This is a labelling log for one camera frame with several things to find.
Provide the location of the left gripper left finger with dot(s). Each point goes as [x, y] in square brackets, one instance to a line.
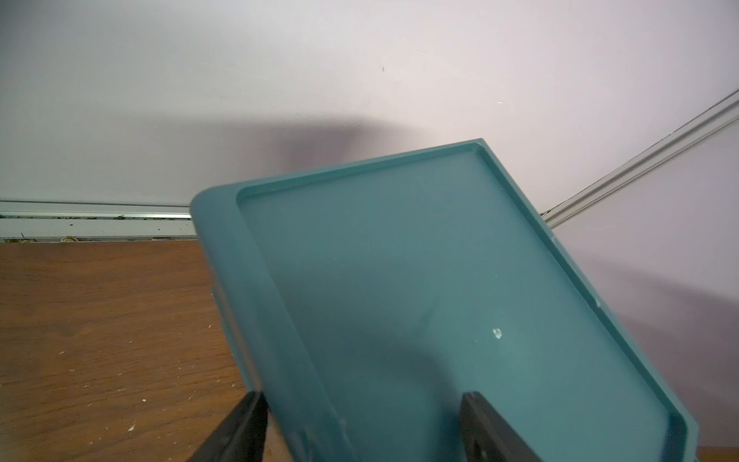
[241, 436]

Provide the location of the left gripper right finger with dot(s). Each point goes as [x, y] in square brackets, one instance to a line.
[487, 436]

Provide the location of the teal drawer cabinet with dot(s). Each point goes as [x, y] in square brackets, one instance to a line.
[365, 300]

